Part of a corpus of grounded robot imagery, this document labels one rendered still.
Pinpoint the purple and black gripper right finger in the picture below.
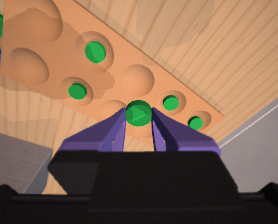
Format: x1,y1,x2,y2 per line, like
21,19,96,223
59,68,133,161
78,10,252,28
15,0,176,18
151,107,222,156

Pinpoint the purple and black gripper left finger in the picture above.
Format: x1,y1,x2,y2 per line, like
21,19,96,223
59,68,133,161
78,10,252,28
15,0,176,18
57,107,126,152

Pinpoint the orange tray with round pockets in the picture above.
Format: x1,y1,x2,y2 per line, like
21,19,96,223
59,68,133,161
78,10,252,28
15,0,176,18
0,0,225,134

